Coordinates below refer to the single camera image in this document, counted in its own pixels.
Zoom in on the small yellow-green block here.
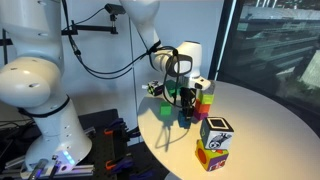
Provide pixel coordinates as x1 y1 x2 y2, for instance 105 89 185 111
198 91 215 105

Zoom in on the black white patterned cube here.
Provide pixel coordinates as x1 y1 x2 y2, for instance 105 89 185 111
142 79 165 97

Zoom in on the black camera on boom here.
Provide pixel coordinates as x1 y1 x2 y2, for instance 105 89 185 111
104 3 128 16

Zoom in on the small green block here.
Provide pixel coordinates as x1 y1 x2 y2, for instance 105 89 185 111
159 101 173 117

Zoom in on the small grey block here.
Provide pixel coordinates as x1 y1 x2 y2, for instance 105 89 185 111
207 80 216 96

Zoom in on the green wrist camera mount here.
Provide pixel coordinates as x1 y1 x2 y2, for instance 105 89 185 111
164 79 183 100

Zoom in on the small magenta block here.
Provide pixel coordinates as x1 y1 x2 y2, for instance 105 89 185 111
192 109 209 122

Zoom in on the black clamp with blue handles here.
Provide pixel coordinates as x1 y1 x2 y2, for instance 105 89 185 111
103 117 142 144
104 155 154 180

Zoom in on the thin black camera cable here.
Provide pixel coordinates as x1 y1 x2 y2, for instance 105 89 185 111
69 7 107 28

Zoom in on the grey cable connector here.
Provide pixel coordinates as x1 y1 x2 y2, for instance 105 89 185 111
28 158 50 180

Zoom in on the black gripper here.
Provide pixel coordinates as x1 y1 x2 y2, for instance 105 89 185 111
179 85 198 118

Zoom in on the aluminium extrusion rail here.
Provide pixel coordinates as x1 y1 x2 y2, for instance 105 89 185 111
0 162 95 180

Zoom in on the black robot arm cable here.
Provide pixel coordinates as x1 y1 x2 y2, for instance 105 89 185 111
60 0 195 111

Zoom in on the small blue block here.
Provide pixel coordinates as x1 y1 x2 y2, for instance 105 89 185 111
177 111 193 129

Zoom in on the large white picture cube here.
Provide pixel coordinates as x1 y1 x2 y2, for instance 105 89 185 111
199 116 235 151

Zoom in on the large yellow purple cube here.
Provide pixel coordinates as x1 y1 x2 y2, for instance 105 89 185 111
194 139 230 173

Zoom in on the black window frame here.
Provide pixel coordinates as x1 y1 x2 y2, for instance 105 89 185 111
207 0 245 82

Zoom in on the small orange block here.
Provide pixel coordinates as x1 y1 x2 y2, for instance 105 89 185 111
194 99 212 114

